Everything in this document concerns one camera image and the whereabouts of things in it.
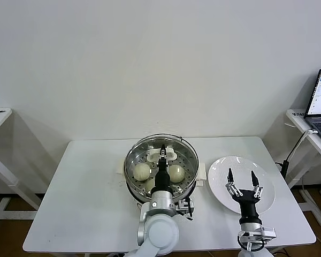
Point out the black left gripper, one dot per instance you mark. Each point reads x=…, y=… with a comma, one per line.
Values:
x=162, y=180

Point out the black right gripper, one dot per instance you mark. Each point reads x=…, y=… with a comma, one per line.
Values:
x=248, y=204

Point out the white steamed baozi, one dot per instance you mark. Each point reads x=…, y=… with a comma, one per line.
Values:
x=176, y=174
x=149, y=184
x=140, y=173

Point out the round glass pot lid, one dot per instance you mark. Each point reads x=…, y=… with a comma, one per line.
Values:
x=187, y=160

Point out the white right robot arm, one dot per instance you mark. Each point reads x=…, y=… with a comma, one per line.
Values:
x=250, y=227

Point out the perforated stainless steamer basket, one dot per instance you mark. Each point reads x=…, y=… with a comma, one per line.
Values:
x=187, y=190

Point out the round white plate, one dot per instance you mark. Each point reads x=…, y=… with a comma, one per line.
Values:
x=219, y=182

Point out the black power adapter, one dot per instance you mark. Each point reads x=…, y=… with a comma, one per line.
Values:
x=284, y=167

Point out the white side table with laptop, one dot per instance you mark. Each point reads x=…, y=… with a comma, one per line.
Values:
x=297, y=120

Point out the white side table with tool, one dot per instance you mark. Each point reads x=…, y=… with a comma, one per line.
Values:
x=0, y=120

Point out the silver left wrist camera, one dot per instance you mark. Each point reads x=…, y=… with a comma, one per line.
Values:
x=186, y=207

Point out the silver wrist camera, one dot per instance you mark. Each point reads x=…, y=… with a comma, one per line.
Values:
x=268, y=233
x=186, y=207

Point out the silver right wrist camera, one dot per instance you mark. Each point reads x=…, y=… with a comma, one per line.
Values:
x=268, y=233

